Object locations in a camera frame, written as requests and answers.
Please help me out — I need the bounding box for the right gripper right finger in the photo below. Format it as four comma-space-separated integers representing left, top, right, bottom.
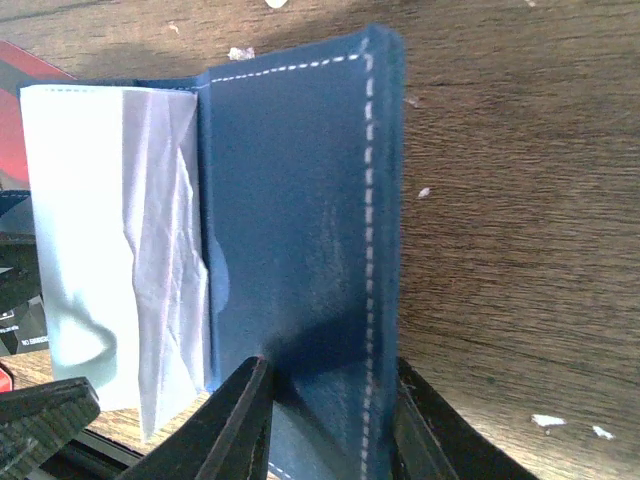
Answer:
392, 358, 537, 480

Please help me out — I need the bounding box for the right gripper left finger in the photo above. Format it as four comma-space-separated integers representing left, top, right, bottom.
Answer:
119, 357, 274, 480

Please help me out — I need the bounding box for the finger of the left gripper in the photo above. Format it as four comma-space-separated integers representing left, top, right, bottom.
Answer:
1, 377, 100, 479

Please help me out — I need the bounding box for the blue leather card holder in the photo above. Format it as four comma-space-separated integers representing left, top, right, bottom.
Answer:
18, 25, 404, 479

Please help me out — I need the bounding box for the black VIP card top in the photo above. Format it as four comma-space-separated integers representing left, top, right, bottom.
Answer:
1, 234, 48, 357

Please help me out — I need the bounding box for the red striped card top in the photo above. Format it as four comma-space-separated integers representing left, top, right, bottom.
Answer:
0, 39, 79, 194

